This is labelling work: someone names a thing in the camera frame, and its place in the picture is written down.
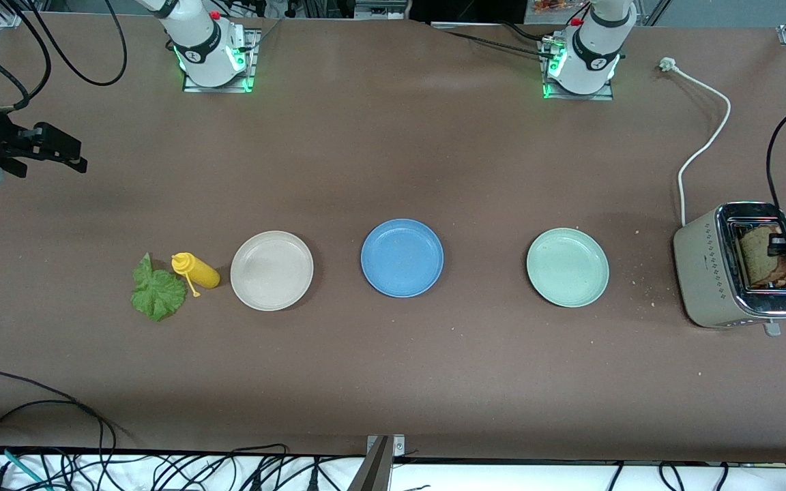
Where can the green lettuce leaf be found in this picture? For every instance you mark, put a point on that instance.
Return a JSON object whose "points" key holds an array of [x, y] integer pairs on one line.
{"points": [[157, 293]]}

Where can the yellow squeeze bottle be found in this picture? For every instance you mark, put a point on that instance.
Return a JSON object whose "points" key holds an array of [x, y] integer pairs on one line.
{"points": [[203, 273]]}

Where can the mint green plate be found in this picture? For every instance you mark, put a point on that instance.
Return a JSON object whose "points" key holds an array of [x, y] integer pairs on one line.
{"points": [[568, 267]]}

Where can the beige plate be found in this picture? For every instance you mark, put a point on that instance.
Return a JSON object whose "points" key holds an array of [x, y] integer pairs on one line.
{"points": [[271, 271]]}

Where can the blue plate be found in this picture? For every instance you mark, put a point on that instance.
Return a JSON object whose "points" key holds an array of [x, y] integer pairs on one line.
{"points": [[402, 258]]}

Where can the beige and chrome toaster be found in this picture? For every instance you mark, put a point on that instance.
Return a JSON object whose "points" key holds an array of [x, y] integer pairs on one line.
{"points": [[703, 273]]}

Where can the grey metal box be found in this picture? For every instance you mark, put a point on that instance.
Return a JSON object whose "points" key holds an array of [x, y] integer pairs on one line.
{"points": [[379, 8]]}

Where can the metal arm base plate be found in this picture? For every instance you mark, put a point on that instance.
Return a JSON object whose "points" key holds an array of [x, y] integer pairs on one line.
{"points": [[250, 48], [577, 97]]}

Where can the metal table edge bracket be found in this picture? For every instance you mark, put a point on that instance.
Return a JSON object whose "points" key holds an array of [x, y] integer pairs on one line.
{"points": [[396, 447]]}

